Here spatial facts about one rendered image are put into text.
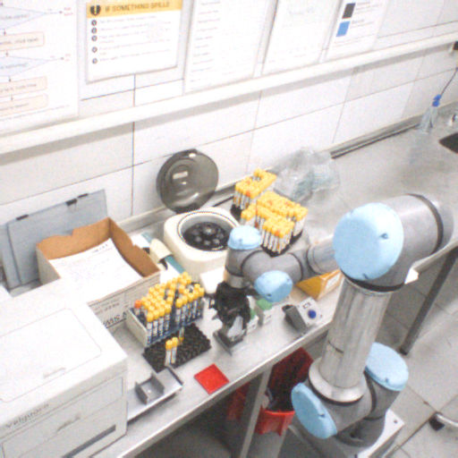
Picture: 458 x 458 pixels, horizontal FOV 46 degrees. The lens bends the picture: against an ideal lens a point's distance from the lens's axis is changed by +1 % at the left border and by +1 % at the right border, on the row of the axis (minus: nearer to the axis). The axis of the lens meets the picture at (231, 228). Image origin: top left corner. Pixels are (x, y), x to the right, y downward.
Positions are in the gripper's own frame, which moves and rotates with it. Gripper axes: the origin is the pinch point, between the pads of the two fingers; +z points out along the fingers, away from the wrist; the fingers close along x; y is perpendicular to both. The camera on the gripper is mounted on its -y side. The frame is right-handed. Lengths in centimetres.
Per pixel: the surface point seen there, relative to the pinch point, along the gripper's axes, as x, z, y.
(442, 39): -52, -40, -162
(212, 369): 4.8, 5.9, 10.3
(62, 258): -49, 0, 26
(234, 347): 3.2, 4.7, 1.1
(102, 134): -57, -34, 7
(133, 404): 3.6, 2.1, 34.2
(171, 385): 4.3, 2.1, 23.7
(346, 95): -56, -23, -107
